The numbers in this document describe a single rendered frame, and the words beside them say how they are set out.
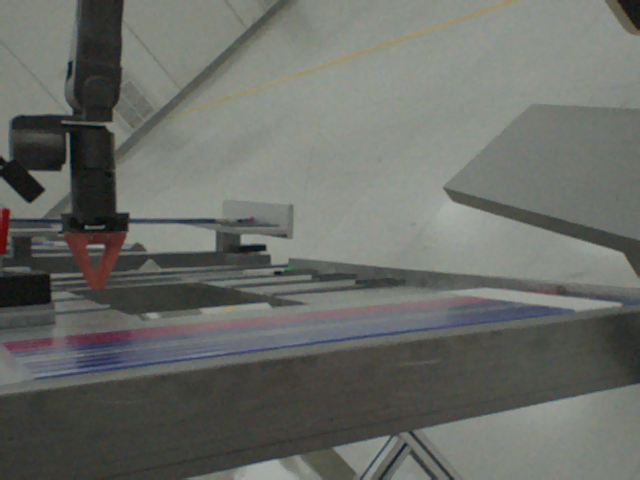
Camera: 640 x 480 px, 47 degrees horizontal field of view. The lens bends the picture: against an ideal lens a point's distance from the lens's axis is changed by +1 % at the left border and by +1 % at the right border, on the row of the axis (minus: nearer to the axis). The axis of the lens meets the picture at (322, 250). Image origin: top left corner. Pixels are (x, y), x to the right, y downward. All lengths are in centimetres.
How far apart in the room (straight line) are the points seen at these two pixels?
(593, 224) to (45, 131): 72
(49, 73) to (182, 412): 841
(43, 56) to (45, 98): 45
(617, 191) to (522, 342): 57
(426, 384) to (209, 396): 16
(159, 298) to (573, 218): 61
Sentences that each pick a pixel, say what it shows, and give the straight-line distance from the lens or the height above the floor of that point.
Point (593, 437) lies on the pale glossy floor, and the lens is 165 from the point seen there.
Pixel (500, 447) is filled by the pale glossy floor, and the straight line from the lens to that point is 175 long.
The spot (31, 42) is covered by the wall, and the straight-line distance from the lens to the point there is 881.
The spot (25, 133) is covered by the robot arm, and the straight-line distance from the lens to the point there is 98.
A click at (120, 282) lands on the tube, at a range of 102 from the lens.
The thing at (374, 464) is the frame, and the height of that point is 32.
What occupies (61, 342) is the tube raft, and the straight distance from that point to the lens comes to 53.
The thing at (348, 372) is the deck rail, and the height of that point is 94.
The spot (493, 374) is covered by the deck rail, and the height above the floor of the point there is 84.
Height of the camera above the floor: 118
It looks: 23 degrees down
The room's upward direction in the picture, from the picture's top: 40 degrees counter-clockwise
